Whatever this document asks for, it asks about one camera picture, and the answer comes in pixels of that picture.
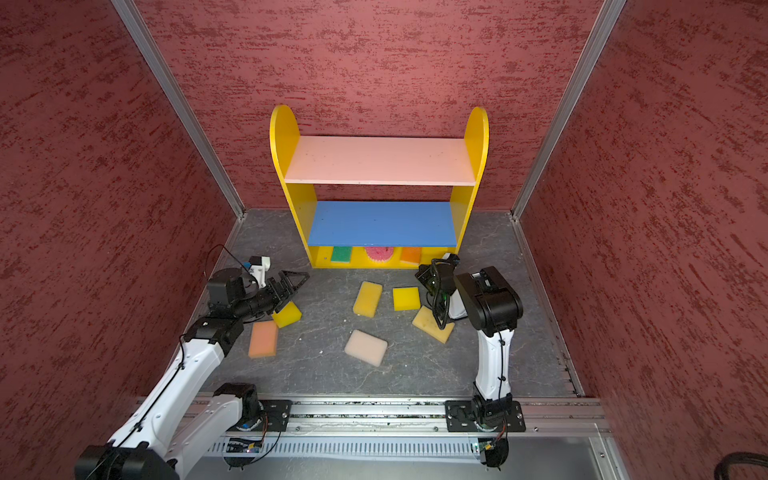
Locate tan yellow sponge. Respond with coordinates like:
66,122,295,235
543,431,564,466
412,306,455,344

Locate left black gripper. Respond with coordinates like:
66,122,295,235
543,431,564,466
234,270,310,320

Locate bright yellow sponge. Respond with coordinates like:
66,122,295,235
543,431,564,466
272,301,302,328
392,287,421,311

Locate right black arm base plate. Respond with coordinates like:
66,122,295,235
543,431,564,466
444,396,526,433

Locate dark yellow sponge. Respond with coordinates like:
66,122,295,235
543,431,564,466
353,281,383,318

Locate black cable bottom right corner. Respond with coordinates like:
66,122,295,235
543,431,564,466
713,451,768,480

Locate circuit board with wires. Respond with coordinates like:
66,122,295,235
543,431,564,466
478,424,509,469
222,431,283,471

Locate pale pink sponge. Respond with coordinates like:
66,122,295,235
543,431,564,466
344,330,388,367

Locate aluminium corner post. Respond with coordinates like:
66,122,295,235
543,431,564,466
111,0,246,220
511,0,626,223

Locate left circuit board with wires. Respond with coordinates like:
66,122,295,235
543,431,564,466
222,431,283,471

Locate right circuit board with wires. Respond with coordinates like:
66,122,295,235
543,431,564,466
478,424,509,469

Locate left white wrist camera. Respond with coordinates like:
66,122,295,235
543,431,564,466
245,256,271,288

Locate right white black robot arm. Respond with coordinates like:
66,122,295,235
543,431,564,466
414,254,524,432

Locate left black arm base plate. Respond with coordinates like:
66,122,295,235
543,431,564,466
234,400,293,432

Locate yellow shelf pink blue boards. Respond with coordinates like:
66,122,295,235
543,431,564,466
269,105,490,269

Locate orange sponge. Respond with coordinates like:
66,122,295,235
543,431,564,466
400,247,422,266

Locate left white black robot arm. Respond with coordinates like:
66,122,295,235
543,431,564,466
74,268,309,479

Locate smiley face sponge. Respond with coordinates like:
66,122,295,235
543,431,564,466
364,247,394,263

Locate salmon pink sponge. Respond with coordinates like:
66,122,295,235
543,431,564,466
248,320,279,359

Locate left aluminium corner post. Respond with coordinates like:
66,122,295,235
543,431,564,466
111,0,246,220

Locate green yellow sponge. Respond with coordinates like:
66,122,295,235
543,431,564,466
331,246,353,264

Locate right aluminium corner post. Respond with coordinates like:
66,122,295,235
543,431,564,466
511,0,626,223

